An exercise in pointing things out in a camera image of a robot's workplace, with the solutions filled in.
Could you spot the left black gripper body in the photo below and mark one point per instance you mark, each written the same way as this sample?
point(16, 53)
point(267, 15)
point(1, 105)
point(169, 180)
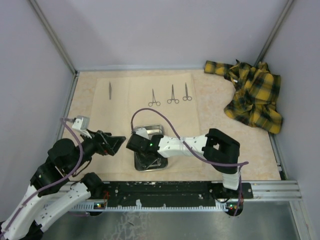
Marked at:
point(90, 146)

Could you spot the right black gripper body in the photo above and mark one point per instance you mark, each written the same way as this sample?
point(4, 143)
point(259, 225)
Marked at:
point(144, 154)

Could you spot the steel instrument tray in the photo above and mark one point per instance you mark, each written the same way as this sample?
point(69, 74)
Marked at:
point(155, 129)

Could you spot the beige cloth wrap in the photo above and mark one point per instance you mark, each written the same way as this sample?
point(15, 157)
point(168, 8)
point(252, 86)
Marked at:
point(129, 105)

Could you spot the steel hemostat forceps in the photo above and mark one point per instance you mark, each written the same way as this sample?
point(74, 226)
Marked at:
point(154, 102)

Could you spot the steel tweezers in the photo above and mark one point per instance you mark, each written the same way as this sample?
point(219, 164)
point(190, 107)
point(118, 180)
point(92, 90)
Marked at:
point(110, 90)

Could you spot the steel surgical scissors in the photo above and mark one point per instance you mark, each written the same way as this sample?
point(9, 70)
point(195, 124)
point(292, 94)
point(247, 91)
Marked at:
point(187, 97)

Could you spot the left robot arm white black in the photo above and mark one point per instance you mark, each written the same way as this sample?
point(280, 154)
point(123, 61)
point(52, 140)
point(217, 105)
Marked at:
point(31, 218)

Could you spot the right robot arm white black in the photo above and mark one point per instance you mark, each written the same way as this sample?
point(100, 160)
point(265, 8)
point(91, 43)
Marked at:
point(214, 148)

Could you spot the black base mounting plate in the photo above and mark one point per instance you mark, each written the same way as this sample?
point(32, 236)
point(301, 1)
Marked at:
point(161, 201)

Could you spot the yellow plaid shirt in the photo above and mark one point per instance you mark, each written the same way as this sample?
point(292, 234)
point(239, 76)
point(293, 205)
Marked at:
point(256, 91)

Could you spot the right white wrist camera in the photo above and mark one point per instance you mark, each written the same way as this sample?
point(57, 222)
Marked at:
point(142, 131)

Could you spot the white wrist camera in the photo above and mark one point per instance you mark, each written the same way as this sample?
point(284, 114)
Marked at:
point(80, 125)
point(142, 131)

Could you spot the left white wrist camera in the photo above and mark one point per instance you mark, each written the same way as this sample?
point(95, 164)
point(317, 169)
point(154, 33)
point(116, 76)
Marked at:
point(80, 125)

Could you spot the left aluminium corner post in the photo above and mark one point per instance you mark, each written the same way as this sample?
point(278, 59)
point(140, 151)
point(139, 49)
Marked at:
point(34, 5)

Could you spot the aluminium corner post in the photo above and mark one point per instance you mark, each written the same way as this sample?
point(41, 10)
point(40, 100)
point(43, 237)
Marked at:
point(274, 31)
point(34, 5)

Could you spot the aluminium front rail frame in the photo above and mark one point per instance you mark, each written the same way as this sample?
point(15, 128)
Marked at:
point(273, 190)

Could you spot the right aluminium corner post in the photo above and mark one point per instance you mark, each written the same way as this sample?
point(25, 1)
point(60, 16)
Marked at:
point(274, 31)

